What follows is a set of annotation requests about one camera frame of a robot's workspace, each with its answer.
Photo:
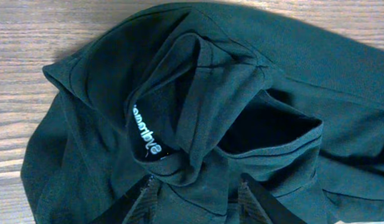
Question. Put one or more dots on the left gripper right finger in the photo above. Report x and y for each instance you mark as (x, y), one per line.
(257, 206)

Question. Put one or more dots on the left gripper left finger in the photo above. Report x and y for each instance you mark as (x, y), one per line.
(137, 206)

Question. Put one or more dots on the black polo shirt with logo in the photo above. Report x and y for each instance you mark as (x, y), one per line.
(198, 93)

